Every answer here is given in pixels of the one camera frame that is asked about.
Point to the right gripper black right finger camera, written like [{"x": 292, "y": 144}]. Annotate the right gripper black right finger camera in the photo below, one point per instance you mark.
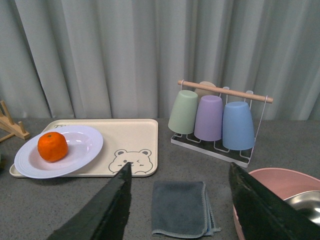
[{"x": 262, "y": 210}]

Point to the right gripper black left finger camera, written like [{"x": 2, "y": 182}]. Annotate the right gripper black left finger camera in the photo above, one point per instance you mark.
[{"x": 105, "y": 216}]

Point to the white round plate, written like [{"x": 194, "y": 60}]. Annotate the white round plate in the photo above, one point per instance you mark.
[{"x": 84, "y": 144}]

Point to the orange mandarin fruit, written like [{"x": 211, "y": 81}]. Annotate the orange mandarin fruit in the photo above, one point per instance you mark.
[{"x": 52, "y": 146}]

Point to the pink basin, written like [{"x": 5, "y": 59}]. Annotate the pink basin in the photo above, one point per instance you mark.
[{"x": 280, "y": 180}]

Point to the steel bowl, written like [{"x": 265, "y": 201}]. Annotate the steel bowl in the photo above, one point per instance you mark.
[{"x": 307, "y": 203}]

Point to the white cup holder rack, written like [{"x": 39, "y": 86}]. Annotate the white cup holder rack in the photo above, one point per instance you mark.
[{"x": 216, "y": 149}]

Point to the grey folded cloth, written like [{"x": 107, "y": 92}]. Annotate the grey folded cloth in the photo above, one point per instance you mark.
[{"x": 182, "y": 209}]

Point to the blue plastic cup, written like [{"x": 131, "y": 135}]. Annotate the blue plastic cup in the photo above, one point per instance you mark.
[{"x": 237, "y": 126}]

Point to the purple plastic cup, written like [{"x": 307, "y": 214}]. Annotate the purple plastic cup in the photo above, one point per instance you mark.
[{"x": 209, "y": 119}]

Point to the green plastic cup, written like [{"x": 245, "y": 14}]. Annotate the green plastic cup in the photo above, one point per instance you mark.
[{"x": 183, "y": 114}]

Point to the beige plastic cup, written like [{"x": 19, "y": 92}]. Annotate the beige plastic cup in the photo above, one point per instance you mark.
[{"x": 202, "y": 92}]

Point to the wooden dish rack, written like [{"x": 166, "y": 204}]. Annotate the wooden dish rack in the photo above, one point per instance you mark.
[{"x": 7, "y": 124}]

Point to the grey curtain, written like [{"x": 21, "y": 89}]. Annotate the grey curtain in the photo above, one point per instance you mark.
[{"x": 123, "y": 58}]

